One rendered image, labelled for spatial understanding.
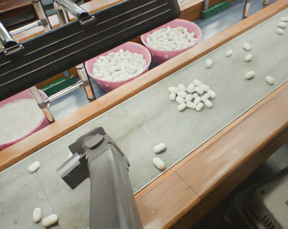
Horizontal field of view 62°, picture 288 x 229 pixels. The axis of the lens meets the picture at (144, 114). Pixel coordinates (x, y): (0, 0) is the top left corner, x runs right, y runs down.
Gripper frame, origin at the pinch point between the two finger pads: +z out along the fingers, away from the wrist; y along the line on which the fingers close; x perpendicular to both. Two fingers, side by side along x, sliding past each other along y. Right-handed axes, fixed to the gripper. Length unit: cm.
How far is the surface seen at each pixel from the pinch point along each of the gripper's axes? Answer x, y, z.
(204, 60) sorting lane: -3, -57, 5
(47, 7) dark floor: -142, -77, 274
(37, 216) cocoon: 7.7, 19.5, -8.9
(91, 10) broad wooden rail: -51, -44, 56
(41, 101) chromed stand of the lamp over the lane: -17.1, 4.2, 4.0
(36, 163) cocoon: -2.1, 14.3, 1.9
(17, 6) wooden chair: -114, -28, 172
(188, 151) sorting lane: 15.2, -21.9, -14.9
